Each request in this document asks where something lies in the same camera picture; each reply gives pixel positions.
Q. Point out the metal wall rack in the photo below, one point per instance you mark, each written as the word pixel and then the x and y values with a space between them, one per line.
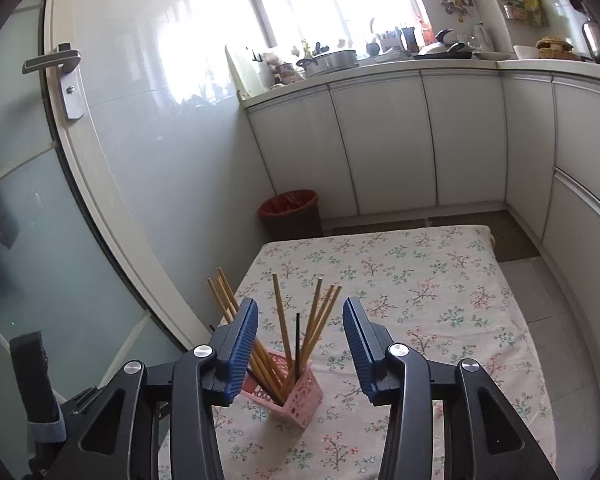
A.
pixel 512 10

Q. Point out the frosted glass door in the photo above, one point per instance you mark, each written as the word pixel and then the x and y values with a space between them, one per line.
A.
pixel 55 210

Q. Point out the wicker basket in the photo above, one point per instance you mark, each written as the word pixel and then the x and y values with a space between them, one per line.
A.
pixel 555 49

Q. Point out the clear glass pitcher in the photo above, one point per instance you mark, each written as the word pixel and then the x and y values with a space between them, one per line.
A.
pixel 482 37

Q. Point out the small jar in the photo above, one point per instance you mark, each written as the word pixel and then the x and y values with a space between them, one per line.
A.
pixel 285 72

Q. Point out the red bottle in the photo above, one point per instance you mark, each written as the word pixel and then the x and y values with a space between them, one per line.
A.
pixel 421 35

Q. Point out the pink plastic utensil basket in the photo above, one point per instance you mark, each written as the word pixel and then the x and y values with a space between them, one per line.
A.
pixel 300 400

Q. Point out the yellow packet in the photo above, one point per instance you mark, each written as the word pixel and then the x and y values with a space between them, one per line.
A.
pixel 534 7

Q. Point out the wide steel pot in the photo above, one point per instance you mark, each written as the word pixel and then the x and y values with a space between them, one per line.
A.
pixel 332 62

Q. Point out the dark brown chopstick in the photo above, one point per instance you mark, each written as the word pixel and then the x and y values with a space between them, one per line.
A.
pixel 297 340
pixel 260 382

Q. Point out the bright window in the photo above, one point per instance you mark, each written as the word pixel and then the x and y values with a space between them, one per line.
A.
pixel 330 0

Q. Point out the white bowl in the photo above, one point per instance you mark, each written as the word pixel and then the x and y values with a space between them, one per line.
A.
pixel 526 52

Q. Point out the black wok with lid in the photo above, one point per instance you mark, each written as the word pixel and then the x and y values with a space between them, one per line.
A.
pixel 442 49

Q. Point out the pale cutting board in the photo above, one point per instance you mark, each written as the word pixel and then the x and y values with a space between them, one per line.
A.
pixel 237 75

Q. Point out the bunch of wooden chopsticks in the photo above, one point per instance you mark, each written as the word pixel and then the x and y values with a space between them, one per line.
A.
pixel 266 366

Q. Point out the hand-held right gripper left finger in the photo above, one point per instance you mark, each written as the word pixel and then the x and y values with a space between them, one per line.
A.
pixel 242 345

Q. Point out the floral tablecloth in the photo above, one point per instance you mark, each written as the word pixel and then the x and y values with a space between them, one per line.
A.
pixel 430 310

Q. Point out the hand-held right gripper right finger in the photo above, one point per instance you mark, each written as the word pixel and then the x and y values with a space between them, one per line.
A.
pixel 357 350

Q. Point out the small dark teapot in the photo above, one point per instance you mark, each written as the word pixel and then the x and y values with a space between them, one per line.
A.
pixel 372 49

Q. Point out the countertop utensil holder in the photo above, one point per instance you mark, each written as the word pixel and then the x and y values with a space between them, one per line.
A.
pixel 391 42

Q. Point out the red trash bin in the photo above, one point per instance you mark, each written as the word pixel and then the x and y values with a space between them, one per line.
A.
pixel 290 210

